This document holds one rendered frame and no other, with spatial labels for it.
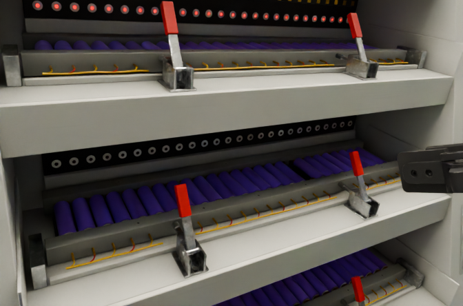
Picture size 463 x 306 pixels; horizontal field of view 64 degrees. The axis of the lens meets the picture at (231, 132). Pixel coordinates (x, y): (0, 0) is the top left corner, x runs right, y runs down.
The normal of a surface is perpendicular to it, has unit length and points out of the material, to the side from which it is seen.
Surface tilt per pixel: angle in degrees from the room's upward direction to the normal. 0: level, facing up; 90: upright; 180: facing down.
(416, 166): 90
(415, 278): 90
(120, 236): 108
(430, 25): 90
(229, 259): 18
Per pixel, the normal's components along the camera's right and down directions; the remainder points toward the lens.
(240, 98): 0.48, 0.39
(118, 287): 0.10, -0.92
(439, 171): -0.87, 0.11
